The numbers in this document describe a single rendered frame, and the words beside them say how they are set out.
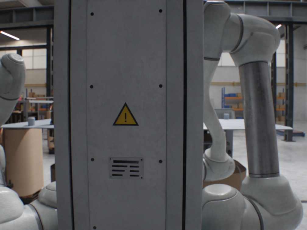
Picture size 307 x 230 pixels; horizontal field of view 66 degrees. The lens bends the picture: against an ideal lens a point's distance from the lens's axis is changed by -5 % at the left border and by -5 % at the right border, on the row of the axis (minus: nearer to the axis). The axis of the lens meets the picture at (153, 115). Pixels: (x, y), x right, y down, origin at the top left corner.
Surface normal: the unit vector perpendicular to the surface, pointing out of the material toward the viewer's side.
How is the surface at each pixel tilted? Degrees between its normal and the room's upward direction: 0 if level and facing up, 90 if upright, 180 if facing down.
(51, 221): 65
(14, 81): 129
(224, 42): 117
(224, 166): 103
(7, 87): 136
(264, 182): 46
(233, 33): 108
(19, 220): 36
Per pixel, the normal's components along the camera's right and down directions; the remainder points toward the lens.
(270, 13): -0.06, 0.04
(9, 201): 0.67, -0.70
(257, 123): -0.48, -0.07
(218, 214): -0.30, -0.34
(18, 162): 0.33, 0.04
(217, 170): 0.25, 0.25
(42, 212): 0.17, -0.73
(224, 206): -0.06, -0.44
